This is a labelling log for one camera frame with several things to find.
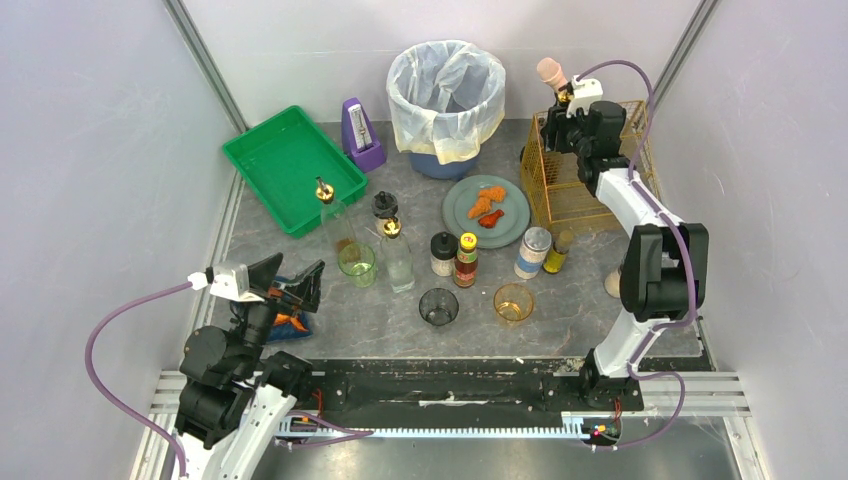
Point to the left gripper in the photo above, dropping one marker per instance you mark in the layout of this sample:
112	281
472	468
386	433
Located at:
279	292

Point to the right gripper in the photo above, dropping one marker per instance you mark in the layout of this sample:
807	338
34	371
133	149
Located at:
561	133

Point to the glass oil bottle amber residue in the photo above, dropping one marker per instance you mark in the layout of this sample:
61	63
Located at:
334	219

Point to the clear glass oil bottle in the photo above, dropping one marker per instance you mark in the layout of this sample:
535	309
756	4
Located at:
397	256

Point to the red sauce bottle yellow cap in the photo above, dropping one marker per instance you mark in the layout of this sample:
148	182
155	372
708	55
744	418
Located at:
466	261

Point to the glass oil bottle dark liquid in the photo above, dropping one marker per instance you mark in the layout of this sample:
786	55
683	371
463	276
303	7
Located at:
564	98

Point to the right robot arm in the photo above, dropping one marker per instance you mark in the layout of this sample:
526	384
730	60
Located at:
662	278

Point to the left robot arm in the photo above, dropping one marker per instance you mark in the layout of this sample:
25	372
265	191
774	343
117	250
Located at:
235	397

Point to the blue snack bag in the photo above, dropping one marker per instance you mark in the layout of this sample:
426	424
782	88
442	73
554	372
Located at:
291	324

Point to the beige microphone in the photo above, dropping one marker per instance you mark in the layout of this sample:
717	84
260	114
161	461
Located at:
551	74

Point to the green glass cup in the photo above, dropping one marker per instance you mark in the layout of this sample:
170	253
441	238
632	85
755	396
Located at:
357	262

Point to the orange fried chicken piece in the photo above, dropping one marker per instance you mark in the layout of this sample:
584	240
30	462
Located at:
486	197

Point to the red fried chicken piece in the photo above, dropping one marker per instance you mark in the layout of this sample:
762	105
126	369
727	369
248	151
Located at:
490	220

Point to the white blue canister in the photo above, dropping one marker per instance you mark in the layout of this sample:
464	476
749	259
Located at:
533	250

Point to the grey round plate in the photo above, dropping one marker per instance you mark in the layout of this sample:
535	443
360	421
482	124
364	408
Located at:
461	197

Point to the white plastic bin liner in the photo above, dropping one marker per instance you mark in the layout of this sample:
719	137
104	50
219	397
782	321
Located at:
446	98

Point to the green plastic tray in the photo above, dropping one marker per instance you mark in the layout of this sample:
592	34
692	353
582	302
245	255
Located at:
281	159

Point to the blue trash bin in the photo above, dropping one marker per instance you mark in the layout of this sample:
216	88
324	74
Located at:
429	165

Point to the spice jar black lid powder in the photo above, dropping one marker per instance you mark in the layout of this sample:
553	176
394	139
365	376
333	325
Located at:
384	207

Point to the small yellow oil bottle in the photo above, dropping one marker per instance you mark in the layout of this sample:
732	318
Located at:
558	253

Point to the spice jar black lid beans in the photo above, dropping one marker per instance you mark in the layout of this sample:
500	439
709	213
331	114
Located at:
443	250

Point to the purple metronome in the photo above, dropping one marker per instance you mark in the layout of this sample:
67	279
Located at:
359	139

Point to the dark grey glass cup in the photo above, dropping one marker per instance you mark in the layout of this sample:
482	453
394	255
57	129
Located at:
438	307

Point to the spice jar right side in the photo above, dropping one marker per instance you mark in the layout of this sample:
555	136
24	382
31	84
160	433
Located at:
612	282

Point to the amber glass cup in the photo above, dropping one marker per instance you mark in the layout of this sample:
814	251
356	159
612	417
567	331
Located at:
513	303

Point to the yellow wire basket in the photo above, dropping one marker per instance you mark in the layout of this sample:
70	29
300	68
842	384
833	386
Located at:
557	199

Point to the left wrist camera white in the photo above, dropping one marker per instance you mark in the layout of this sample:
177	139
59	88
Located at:
228	280

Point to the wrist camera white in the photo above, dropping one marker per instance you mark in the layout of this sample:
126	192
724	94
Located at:
228	280
583	93

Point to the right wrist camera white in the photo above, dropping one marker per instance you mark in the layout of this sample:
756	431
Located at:
583	93

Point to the white cable duct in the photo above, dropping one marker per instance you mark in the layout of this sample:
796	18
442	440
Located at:
586	430

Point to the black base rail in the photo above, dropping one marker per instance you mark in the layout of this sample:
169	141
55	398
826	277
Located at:
462	392

